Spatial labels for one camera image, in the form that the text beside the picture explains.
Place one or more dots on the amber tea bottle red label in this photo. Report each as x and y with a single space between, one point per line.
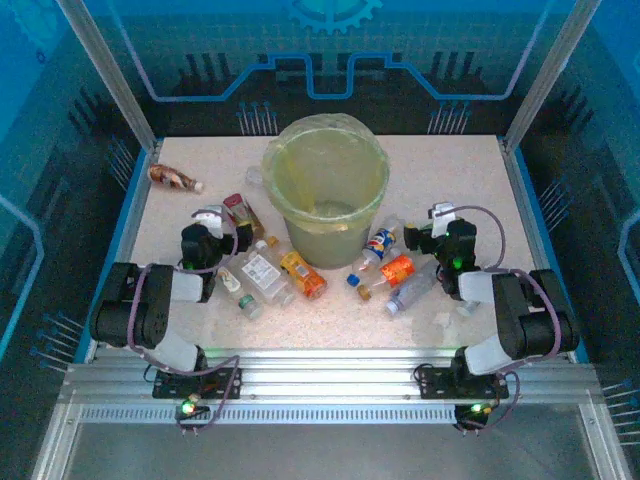
239 207

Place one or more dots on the bottle orange label orange cap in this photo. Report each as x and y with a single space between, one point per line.
397 269

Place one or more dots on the clear bottle white label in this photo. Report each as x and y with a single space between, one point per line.
262 272

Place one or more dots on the Pepsi bottle blue cap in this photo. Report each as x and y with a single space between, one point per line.
380 245

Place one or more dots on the small bottle green cap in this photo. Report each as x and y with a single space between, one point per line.
231 282

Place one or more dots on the clear bottle dotted grey label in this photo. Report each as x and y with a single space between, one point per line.
412 290

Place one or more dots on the small clear plastic bottle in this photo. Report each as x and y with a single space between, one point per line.
254 176

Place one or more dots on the orange juice bottle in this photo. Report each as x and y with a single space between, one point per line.
305 277

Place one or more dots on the brown chocolate drink bottle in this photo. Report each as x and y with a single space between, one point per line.
170 176

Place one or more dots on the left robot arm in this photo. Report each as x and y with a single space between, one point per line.
125 305

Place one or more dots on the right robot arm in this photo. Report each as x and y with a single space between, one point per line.
540 315

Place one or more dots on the plastic bin with green liner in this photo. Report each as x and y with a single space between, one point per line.
325 165

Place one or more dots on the left LED circuit board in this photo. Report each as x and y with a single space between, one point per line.
189 407

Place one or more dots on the led circuit board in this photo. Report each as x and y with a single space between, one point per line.
475 410
189 407

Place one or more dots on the right LED circuit board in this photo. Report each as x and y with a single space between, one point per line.
475 410

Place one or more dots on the left aluminium side rail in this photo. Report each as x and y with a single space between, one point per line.
136 210

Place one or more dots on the aluminium mounting rail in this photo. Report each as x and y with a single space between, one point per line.
325 375

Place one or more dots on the right aluminium frame post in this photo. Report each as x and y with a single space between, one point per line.
550 70

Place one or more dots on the aluminium frame post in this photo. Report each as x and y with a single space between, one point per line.
107 75
550 70

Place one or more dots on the left aluminium frame post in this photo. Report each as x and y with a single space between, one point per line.
107 75

